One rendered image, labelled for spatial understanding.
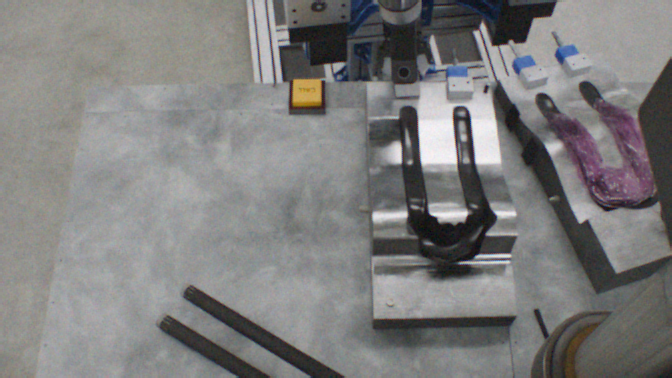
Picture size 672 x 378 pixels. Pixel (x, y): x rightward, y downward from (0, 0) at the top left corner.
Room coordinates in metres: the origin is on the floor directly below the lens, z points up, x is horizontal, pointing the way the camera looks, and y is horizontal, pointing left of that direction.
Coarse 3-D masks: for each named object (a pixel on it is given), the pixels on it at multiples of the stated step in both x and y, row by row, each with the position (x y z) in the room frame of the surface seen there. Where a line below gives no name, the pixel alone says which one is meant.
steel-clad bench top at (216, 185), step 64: (128, 128) 0.85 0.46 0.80; (192, 128) 0.85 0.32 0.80; (256, 128) 0.85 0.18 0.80; (320, 128) 0.84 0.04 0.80; (128, 192) 0.69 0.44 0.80; (192, 192) 0.69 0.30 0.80; (256, 192) 0.69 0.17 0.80; (320, 192) 0.69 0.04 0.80; (512, 192) 0.69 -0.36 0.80; (64, 256) 0.54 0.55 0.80; (128, 256) 0.55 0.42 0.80; (192, 256) 0.55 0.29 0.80; (256, 256) 0.55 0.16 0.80; (320, 256) 0.55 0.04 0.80; (512, 256) 0.55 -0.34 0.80; (576, 256) 0.54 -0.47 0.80; (64, 320) 0.41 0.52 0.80; (128, 320) 0.41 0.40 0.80; (192, 320) 0.42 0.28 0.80; (256, 320) 0.42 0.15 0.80; (320, 320) 0.42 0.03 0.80
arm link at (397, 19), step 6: (420, 0) 0.85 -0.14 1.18; (378, 6) 0.86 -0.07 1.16; (414, 6) 0.88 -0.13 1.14; (420, 6) 0.85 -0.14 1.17; (384, 12) 0.84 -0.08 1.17; (390, 12) 0.83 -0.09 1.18; (402, 12) 0.86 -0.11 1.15; (408, 12) 0.83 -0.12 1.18; (414, 12) 0.84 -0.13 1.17; (384, 18) 0.84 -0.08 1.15; (390, 18) 0.83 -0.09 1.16; (396, 18) 0.83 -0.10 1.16; (402, 18) 0.83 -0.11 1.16; (408, 18) 0.83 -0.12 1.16; (414, 18) 0.84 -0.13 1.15; (396, 24) 0.83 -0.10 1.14; (402, 24) 0.83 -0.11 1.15
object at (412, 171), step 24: (408, 120) 0.81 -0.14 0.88; (456, 120) 0.81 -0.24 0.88; (408, 144) 0.75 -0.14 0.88; (456, 144) 0.75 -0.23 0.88; (408, 168) 0.70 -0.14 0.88; (408, 192) 0.63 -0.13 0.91; (480, 192) 0.63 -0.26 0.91; (408, 216) 0.56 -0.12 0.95; (432, 216) 0.56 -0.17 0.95; (480, 216) 0.58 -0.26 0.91; (432, 240) 0.55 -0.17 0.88; (456, 240) 0.54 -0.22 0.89; (480, 240) 0.53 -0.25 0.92
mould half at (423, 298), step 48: (384, 96) 0.86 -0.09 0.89; (432, 96) 0.86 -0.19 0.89; (480, 96) 0.87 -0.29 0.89; (384, 144) 0.75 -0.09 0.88; (432, 144) 0.75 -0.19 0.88; (480, 144) 0.75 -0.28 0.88; (384, 192) 0.63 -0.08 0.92; (432, 192) 0.63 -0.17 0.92; (384, 240) 0.53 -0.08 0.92; (384, 288) 0.46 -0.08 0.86; (432, 288) 0.46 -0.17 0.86; (480, 288) 0.46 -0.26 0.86
